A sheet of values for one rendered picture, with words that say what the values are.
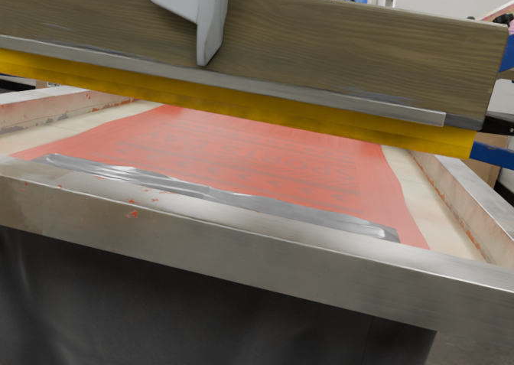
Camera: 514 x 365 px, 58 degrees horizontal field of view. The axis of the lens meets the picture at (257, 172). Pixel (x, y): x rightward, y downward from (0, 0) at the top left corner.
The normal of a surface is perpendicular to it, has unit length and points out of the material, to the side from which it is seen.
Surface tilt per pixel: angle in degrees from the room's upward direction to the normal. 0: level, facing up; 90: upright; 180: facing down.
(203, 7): 105
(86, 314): 93
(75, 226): 90
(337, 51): 90
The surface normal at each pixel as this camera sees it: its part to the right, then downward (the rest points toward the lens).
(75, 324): -0.39, 0.26
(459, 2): -0.17, 0.25
